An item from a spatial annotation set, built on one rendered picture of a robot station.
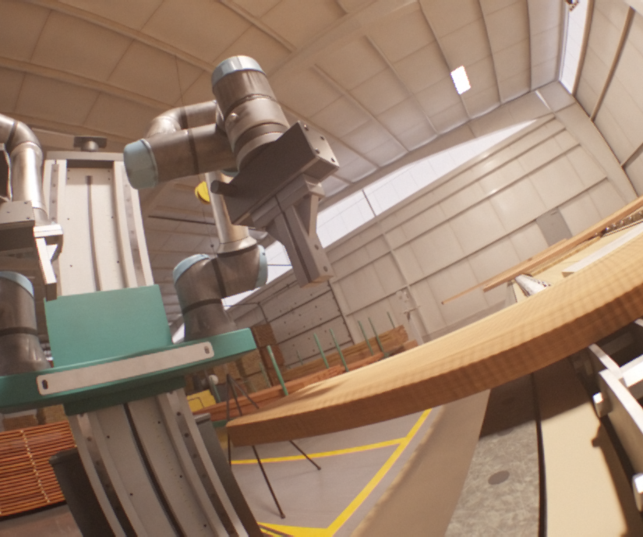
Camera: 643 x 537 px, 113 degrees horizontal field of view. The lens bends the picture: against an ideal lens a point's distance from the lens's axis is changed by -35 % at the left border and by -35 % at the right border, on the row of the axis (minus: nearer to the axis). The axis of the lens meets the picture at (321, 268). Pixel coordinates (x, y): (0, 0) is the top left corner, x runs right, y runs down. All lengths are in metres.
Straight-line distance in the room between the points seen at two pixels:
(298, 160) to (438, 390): 0.24
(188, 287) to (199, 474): 0.51
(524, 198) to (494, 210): 1.27
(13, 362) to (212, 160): 0.55
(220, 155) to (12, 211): 0.31
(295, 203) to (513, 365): 0.25
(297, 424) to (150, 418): 0.73
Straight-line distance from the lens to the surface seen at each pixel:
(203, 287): 0.86
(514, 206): 12.78
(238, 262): 0.86
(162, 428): 0.97
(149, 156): 0.49
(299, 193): 0.32
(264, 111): 0.39
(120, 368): 0.72
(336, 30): 7.47
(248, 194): 0.36
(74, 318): 0.91
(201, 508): 1.01
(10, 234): 0.45
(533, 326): 0.20
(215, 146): 0.49
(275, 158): 0.34
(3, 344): 0.77
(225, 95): 0.43
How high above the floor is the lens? 0.91
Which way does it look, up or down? 14 degrees up
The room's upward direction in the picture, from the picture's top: 22 degrees counter-clockwise
